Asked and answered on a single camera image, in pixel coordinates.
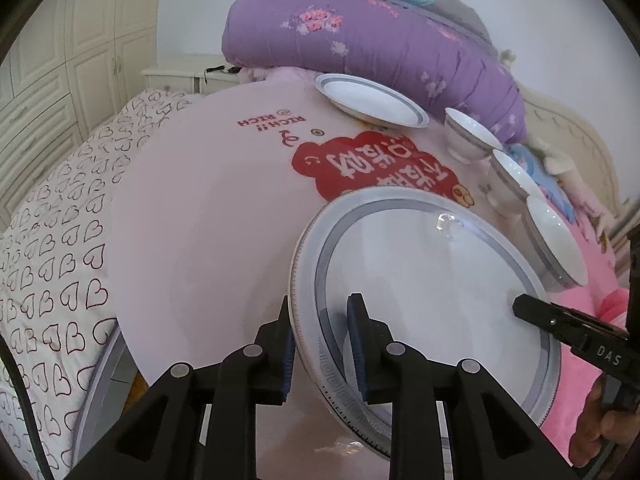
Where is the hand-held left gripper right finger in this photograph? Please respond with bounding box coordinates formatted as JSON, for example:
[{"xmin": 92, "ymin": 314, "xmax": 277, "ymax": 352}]
[{"xmin": 345, "ymin": 292, "xmax": 576, "ymax": 480}]

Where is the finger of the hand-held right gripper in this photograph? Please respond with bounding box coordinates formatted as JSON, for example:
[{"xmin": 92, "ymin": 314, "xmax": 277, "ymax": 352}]
[{"xmin": 512, "ymin": 294, "xmax": 632, "ymax": 349}]

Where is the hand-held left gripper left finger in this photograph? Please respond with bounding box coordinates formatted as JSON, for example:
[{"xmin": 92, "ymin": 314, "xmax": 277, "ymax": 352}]
[{"xmin": 65, "ymin": 295, "xmax": 301, "ymax": 480}]

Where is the white bowl grey rim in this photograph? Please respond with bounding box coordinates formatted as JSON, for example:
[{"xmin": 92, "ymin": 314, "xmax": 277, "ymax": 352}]
[
  {"xmin": 520, "ymin": 196, "xmax": 590, "ymax": 291},
  {"xmin": 486, "ymin": 149, "xmax": 546, "ymax": 217},
  {"xmin": 443, "ymin": 108, "xmax": 503, "ymax": 164}
]

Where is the large white plate grey rim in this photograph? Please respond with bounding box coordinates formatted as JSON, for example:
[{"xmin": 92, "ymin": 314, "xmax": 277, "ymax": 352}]
[{"xmin": 289, "ymin": 186, "xmax": 563, "ymax": 461}]

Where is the person's right hand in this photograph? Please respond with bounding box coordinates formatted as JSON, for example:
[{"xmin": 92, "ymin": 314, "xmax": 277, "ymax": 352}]
[{"xmin": 570, "ymin": 375, "xmax": 618, "ymax": 468}]

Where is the pink fleece blanket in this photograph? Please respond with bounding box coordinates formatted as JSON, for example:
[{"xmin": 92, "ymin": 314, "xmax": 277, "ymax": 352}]
[{"xmin": 550, "ymin": 200, "xmax": 636, "ymax": 466}]

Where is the blue plush pillow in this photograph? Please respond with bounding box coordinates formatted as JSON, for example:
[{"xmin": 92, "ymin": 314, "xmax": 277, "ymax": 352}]
[{"xmin": 502, "ymin": 142, "xmax": 576, "ymax": 211}]

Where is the pink printed round table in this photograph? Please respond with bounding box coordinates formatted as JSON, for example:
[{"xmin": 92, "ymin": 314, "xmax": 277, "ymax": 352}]
[{"xmin": 72, "ymin": 67, "xmax": 566, "ymax": 480}]

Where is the cream headboard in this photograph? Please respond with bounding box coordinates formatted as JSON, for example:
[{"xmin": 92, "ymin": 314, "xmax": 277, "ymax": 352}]
[{"xmin": 495, "ymin": 50, "xmax": 636, "ymax": 241}]

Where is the white heart-print bedsheet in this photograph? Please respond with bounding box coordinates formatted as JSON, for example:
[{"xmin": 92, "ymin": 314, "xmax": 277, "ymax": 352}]
[{"xmin": 0, "ymin": 89, "xmax": 201, "ymax": 480}]

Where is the small white plate grey rim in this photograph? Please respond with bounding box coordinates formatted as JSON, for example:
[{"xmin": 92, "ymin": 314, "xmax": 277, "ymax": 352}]
[{"xmin": 314, "ymin": 73, "xmax": 431, "ymax": 129}]

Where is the cream nightstand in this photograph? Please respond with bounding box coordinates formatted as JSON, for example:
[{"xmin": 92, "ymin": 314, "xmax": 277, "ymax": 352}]
[{"xmin": 141, "ymin": 53, "xmax": 251, "ymax": 96}]

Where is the purple floral quilt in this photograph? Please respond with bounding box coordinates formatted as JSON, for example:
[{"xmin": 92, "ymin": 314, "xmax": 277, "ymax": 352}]
[{"xmin": 221, "ymin": 0, "xmax": 526, "ymax": 146}]

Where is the grey floral quilt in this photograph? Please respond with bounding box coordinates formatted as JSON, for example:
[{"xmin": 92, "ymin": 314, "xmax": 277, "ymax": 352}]
[{"xmin": 310, "ymin": 0, "xmax": 493, "ymax": 43}]

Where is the white wardrobe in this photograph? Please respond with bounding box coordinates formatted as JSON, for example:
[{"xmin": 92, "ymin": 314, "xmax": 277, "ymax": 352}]
[{"xmin": 0, "ymin": 0, "xmax": 166, "ymax": 186}]

